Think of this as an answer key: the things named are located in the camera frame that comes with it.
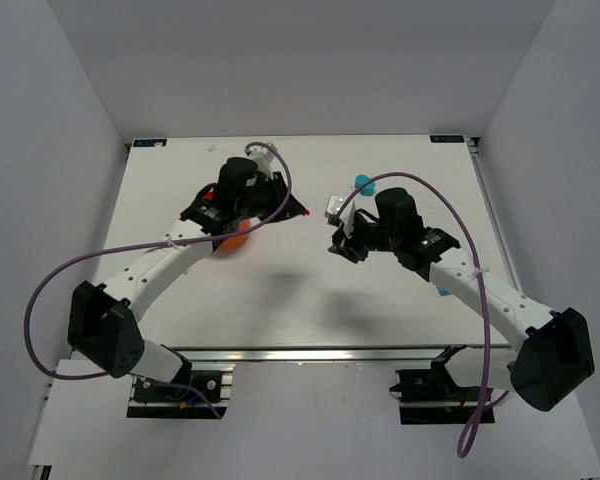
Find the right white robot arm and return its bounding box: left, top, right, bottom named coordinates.
left=325, top=187, right=595, bottom=412

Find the right blue corner label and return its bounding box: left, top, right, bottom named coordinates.
left=429, top=135, right=465, bottom=143

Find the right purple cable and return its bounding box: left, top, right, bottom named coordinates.
left=335, top=172, right=509, bottom=459

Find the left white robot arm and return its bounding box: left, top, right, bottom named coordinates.
left=68, top=157, right=308, bottom=383

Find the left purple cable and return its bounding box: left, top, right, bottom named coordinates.
left=23, top=141, right=294, bottom=419

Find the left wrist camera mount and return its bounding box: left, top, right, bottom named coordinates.
left=244, top=142, right=277, bottom=178

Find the aluminium table front rail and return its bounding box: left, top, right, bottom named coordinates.
left=69, top=346, right=516, bottom=364

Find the orange round divided container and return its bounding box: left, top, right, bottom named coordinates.
left=213, top=220, right=251, bottom=258

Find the purple cable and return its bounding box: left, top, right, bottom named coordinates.
left=23, top=141, right=294, bottom=419
left=335, top=172, right=509, bottom=459

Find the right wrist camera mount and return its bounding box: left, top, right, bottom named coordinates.
left=324, top=195, right=356, bottom=238

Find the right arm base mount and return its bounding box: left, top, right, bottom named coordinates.
left=389, top=345, right=479, bottom=426

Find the left blue corner label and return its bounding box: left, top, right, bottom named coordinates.
left=132, top=138, right=167, bottom=148

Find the blue corner label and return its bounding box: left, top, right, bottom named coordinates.
left=429, top=135, right=465, bottom=143
left=132, top=138, right=167, bottom=148

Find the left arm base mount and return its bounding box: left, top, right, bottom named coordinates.
left=126, top=363, right=233, bottom=420

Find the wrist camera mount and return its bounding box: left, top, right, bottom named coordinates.
left=244, top=142, right=277, bottom=178
left=324, top=195, right=356, bottom=238

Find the cyan rounded lego brick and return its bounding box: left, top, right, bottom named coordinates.
left=354, top=174, right=376, bottom=197

